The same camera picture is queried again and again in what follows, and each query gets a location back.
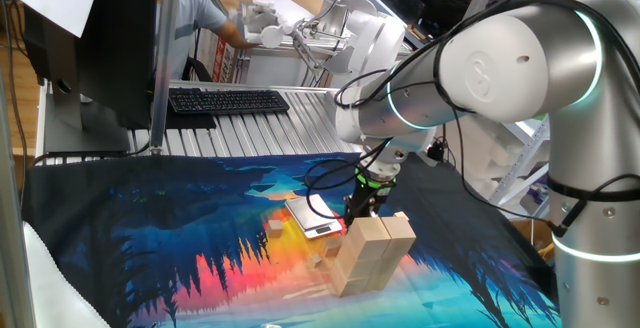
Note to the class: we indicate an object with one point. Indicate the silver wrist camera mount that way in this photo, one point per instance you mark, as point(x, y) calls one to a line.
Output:
point(422, 154)

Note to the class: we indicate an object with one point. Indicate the tiny wooden cube block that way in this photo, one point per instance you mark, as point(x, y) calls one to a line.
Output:
point(314, 260)

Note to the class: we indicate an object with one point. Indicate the black keyboard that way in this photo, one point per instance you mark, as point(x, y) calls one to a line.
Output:
point(225, 102)

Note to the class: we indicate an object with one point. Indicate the black swivel chair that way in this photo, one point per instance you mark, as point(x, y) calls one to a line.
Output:
point(197, 70)

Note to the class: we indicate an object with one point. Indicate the forest sunset print cloth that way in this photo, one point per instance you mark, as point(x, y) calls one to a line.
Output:
point(150, 208)

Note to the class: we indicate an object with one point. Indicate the silver digital kitchen scale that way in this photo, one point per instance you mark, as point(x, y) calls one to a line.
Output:
point(310, 213)

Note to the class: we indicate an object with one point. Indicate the brown wooden desk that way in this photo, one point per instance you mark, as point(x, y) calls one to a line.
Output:
point(235, 0)

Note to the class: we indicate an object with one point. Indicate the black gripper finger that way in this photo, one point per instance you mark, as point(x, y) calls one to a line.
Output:
point(376, 212)
point(351, 213)

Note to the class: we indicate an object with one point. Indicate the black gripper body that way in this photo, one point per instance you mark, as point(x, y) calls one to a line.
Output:
point(372, 199)

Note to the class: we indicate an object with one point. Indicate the white foam packing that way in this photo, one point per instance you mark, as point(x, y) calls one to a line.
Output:
point(475, 163)

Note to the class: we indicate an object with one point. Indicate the brown cardboard box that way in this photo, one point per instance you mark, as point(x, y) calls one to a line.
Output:
point(530, 233)

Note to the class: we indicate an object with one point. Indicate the black desk mat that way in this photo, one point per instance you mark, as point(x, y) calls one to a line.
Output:
point(190, 120)

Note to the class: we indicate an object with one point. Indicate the bare person forearm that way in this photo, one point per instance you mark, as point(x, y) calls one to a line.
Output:
point(235, 35)

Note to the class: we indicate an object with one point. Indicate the red white printed box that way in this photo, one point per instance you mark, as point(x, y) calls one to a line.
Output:
point(217, 70)

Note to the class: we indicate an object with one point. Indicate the black computer monitor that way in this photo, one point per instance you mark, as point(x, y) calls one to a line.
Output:
point(120, 43)

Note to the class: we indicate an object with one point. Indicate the person in blue shirt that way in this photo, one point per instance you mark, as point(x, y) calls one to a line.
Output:
point(192, 13)

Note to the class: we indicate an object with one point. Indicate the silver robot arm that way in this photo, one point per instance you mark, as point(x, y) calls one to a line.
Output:
point(500, 68)

